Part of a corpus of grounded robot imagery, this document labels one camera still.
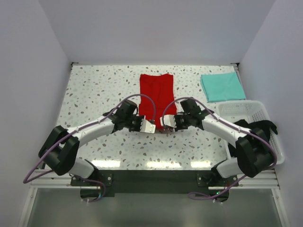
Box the red t shirt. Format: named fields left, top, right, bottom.
left=139, top=74, right=177, bottom=130

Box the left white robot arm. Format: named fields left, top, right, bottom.
left=38, top=100, right=145, bottom=185

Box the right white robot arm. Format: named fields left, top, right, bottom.
left=163, top=98, right=277, bottom=186

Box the folded teal t shirt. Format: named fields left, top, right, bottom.
left=201, top=72, right=246, bottom=103

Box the white plastic laundry basket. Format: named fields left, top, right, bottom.
left=216, top=100, right=285, bottom=167

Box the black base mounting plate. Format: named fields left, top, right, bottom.
left=71, top=170, right=239, bottom=200

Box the black t shirt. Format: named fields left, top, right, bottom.
left=234, top=119, right=278, bottom=142

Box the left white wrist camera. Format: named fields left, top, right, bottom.
left=140, top=117, right=156, bottom=134

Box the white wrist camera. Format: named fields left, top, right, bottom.
left=160, top=114, right=176, bottom=129
left=140, top=117, right=156, bottom=134

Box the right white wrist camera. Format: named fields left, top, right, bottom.
left=160, top=114, right=176, bottom=129

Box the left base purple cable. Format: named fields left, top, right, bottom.
left=71, top=178, right=107, bottom=203

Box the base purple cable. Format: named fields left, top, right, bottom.
left=71, top=178, right=107, bottom=203
left=188, top=175, right=247, bottom=201

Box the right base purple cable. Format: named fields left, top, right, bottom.
left=188, top=175, right=247, bottom=201

